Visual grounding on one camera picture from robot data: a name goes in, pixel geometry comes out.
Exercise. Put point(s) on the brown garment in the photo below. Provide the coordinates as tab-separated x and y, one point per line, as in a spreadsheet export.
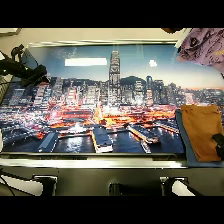
201	131

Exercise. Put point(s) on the dark blue garment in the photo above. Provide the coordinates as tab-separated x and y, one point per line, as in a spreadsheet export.
189	150

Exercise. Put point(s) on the silver frame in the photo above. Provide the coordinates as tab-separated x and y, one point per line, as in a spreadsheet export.
90	163

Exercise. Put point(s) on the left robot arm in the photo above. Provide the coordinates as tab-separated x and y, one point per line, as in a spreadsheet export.
23	71

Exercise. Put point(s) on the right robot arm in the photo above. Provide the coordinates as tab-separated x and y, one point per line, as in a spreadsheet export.
219	146

